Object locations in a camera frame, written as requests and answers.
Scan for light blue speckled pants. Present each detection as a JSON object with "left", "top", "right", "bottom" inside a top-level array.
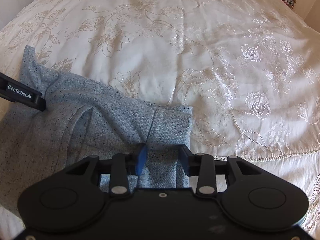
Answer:
[{"left": 1, "top": 46, "right": 193, "bottom": 213}]

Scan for cream embroidered bedspread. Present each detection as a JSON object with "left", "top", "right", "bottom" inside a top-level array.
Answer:
[{"left": 1, "top": 0, "right": 319, "bottom": 238}]

